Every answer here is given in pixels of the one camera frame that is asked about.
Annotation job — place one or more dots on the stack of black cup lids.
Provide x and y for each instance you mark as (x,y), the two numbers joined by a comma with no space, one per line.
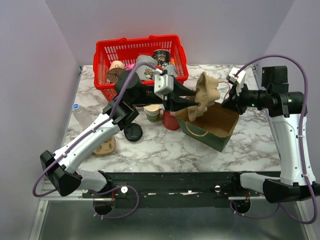
(133,132)

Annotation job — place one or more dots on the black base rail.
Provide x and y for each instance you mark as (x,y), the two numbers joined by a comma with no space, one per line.
(173,189)

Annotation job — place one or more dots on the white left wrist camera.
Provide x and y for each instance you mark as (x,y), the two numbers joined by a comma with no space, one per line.
(163,83)

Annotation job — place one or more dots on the red straw holder cup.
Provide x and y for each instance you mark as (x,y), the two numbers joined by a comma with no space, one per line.
(169,121)

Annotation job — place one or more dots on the clear plastic water bottle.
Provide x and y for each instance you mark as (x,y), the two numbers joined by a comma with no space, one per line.
(82,116)

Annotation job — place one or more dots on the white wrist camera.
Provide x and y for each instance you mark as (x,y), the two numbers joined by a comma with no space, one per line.
(236,79)
(163,83)

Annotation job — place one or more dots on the grey cloth in basket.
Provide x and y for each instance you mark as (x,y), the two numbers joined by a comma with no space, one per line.
(171,70)

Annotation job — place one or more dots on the grey printed cup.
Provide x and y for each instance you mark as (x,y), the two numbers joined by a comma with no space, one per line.
(144,72)

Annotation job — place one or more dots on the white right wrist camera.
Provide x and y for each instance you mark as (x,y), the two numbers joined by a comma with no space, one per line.
(236,79)

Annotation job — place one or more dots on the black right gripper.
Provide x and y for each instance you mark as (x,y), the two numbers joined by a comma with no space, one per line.
(234,101)

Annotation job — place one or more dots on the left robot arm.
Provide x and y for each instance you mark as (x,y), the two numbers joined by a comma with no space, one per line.
(61,167)

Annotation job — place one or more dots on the brown cardboard cup carrier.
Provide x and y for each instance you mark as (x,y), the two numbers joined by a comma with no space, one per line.
(206,95)

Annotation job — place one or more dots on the brown crumpled cloth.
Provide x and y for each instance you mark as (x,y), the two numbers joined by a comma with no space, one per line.
(114,73)

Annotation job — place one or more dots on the brown paper bag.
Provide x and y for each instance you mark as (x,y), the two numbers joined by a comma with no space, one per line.
(214,128)

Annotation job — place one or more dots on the black printed can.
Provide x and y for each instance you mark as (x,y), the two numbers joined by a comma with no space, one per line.
(162,56)

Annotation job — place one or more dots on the stack of green paper cups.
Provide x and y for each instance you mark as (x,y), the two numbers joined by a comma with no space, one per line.
(152,112)

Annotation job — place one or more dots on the beige cup in basket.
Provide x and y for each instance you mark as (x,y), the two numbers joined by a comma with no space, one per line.
(116,64)

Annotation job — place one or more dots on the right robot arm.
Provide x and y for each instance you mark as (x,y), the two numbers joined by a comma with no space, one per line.
(296,181)

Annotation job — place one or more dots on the red plastic shopping basket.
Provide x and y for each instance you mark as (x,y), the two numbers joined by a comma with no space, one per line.
(127,50)

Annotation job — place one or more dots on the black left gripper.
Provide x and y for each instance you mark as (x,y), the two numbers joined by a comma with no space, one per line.
(171,103)

